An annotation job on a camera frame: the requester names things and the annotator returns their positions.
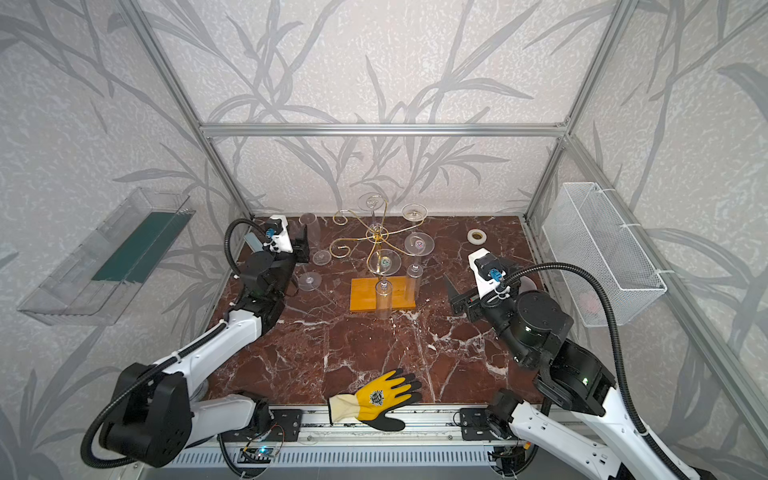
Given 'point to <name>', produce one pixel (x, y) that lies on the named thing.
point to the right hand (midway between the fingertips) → (468, 254)
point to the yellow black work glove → (373, 403)
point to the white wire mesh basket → (582, 228)
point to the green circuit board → (256, 455)
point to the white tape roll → (476, 236)
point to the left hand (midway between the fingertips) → (301, 215)
